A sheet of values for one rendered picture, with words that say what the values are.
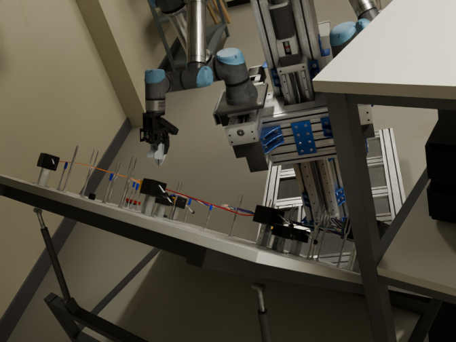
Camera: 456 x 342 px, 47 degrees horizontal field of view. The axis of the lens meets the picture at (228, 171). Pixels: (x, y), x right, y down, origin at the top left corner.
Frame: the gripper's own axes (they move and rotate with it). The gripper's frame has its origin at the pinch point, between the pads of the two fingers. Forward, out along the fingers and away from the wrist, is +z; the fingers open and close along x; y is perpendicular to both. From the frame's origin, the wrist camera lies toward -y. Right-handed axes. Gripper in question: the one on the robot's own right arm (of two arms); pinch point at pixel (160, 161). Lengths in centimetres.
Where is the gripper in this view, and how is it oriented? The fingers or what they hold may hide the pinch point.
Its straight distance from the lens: 205.6
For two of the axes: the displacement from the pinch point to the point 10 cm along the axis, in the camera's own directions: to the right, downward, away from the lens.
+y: -5.9, 2.0, -7.9
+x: 8.1, 1.6, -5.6
